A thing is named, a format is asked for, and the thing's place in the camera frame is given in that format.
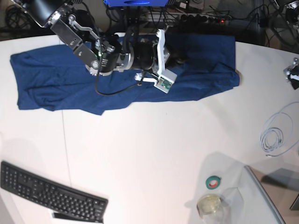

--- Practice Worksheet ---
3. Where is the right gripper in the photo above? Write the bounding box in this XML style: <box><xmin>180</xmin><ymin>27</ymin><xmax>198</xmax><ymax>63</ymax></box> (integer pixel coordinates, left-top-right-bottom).
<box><xmin>119</xmin><ymin>39</ymin><xmax>188</xmax><ymax>72</ymax></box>

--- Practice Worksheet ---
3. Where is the dark blue t-shirt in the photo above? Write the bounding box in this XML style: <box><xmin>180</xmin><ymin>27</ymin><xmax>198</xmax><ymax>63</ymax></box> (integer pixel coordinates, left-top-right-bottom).
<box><xmin>10</xmin><ymin>34</ymin><xmax>240</xmax><ymax>115</ymax></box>

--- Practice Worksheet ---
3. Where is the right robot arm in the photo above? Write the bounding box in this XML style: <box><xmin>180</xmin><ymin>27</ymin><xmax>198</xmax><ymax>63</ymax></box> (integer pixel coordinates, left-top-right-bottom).
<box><xmin>14</xmin><ymin>0</ymin><xmax>186</xmax><ymax>77</ymax></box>

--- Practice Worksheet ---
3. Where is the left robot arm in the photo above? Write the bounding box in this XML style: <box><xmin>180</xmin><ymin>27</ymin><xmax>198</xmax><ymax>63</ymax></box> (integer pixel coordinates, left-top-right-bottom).
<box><xmin>269</xmin><ymin>0</ymin><xmax>299</xmax><ymax>90</ymax></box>

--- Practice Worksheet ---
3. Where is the black power strip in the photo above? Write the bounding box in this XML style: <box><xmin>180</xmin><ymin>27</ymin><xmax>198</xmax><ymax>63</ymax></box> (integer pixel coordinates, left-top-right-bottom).
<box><xmin>179</xmin><ymin>13</ymin><xmax>232</xmax><ymax>26</ymax></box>

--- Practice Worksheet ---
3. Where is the blue box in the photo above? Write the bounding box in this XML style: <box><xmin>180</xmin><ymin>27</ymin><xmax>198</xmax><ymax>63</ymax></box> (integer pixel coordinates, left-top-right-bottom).
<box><xmin>104</xmin><ymin>0</ymin><xmax>168</xmax><ymax>7</ymax></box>

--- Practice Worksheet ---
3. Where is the green electrical tape roll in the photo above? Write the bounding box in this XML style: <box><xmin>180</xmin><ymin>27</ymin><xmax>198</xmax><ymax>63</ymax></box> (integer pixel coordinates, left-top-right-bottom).
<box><xmin>205</xmin><ymin>175</ymin><xmax>221</xmax><ymax>189</ymax></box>

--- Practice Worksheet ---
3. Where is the clear glass jar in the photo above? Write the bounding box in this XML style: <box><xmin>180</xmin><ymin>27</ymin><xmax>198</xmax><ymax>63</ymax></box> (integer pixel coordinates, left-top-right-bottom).
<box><xmin>197</xmin><ymin>194</ymin><xmax>225</xmax><ymax>224</ymax></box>

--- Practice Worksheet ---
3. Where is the black computer keyboard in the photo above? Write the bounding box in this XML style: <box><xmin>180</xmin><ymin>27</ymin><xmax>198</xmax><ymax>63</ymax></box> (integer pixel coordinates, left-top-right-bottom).
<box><xmin>0</xmin><ymin>161</ymin><xmax>108</xmax><ymax>223</ymax></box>

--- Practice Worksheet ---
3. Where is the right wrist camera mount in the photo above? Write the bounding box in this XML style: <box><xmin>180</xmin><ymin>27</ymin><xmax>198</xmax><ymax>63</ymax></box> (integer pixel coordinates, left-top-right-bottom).
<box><xmin>135</xmin><ymin>29</ymin><xmax>177</xmax><ymax>93</ymax></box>

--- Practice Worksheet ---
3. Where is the coiled white cable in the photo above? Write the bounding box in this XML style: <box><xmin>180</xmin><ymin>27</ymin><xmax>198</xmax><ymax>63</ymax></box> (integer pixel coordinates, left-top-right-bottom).
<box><xmin>260</xmin><ymin>101</ymin><xmax>299</xmax><ymax>157</ymax></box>

